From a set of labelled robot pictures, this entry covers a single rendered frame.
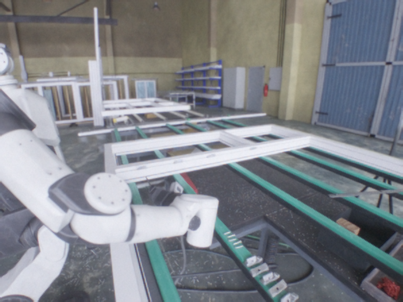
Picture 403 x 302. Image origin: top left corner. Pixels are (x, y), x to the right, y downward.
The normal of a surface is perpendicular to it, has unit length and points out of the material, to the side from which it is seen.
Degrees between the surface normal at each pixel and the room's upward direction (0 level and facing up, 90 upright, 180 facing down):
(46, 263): 90
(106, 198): 39
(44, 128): 80
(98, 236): 99
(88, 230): 93
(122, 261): 0
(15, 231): 90
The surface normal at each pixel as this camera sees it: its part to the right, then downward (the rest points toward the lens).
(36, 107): 0.98, -0.13
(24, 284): 0.52, 0.28
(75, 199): 0.60, -0.68
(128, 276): 0.00, -0.95
